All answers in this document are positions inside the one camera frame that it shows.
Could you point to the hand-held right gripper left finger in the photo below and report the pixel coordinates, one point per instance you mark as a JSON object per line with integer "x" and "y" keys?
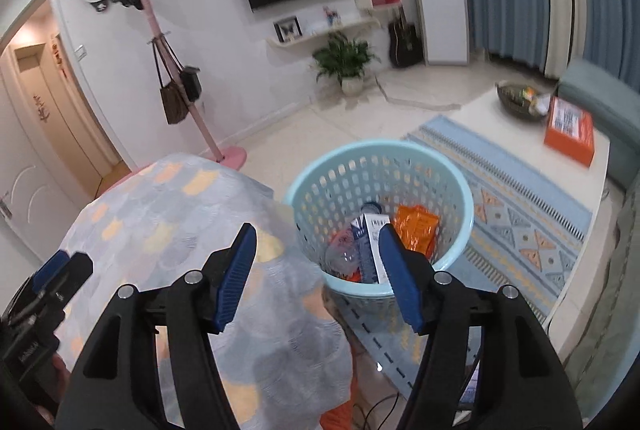
{"x": 235, "y": 282}

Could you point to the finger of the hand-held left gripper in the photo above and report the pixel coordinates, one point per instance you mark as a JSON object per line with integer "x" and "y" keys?
{"x": 50, "y": 270}
{"x": 75, "y": 277}

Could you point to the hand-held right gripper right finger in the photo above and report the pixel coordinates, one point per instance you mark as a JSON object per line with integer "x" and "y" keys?
{"x": 400, "y": 282}

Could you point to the white printed carton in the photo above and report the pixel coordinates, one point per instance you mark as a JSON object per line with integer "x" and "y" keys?
{"x": 367, "y": 245}

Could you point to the orange snack bag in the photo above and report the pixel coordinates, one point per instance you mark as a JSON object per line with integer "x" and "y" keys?
{"x": 417, "y": 230}

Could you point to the clear plastic bottle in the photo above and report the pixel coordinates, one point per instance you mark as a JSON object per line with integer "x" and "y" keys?
{"x": 342, "y": 260}

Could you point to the orange-red plastic bag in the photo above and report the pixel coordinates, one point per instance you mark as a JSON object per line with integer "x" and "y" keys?
{"x": 336, "y": 238}

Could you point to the light blue plastic basket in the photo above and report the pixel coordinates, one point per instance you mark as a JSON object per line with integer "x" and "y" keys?
{"x": 450, "y": 190}

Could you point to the white room door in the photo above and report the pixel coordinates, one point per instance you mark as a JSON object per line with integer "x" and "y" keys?
{"x": 30, "y": 190}

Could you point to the blue patterned rug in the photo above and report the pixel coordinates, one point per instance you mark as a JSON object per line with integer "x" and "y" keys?
{"x": 510, "y": 190}

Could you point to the beige hallway door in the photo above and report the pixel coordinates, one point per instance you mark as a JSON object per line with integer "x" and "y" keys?
{"x": 60, "y": 124}

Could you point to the orange fabric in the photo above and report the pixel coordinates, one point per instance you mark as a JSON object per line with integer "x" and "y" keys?
{"x": 336, "y": 415}

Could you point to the pink coat rack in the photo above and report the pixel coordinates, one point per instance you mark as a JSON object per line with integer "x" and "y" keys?
{"x": 200, "y": 114}

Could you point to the white coffee table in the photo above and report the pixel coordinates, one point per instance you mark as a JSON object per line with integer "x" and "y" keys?
{"x": 500, "y": 124}

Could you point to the brown handbag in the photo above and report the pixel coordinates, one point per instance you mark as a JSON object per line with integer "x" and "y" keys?
{"x": 172, "y": 102}

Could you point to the black handbag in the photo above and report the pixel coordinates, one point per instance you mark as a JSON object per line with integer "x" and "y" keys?
{"x": 191, "y": 84}

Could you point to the grey green cloth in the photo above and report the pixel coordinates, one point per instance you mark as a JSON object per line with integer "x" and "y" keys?
{"x": 610, "y": 300}

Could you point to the dark snack bowl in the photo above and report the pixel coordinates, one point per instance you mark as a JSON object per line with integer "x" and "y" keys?
{"x": 517, "y": 102}

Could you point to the orange cardboard box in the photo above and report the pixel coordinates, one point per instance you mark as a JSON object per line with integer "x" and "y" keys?
{"x": 570, "y": 129}

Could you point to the potted green plant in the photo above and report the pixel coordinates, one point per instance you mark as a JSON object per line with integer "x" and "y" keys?
{"x": 345, "y": 57}

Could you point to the black guitar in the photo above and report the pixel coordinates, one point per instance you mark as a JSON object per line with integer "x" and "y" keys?
{"x": 405, "y": 42}

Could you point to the teal sofa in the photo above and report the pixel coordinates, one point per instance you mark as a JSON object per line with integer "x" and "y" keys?
{"x": 600, "y": 94}

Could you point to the small colourful photo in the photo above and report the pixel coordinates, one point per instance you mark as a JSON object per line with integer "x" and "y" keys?
{"x": 331, "y": 16}

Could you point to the white light switch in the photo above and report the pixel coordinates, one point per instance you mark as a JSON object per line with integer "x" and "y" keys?
{"x": 81, "y": 52}

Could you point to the butterfly picture frame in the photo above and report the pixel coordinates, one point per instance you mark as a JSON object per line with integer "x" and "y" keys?
{"x": 288, "y": 29}

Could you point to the white curved wall shelf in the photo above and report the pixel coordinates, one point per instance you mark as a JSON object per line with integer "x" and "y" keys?
{"x": 320, "y": 34}

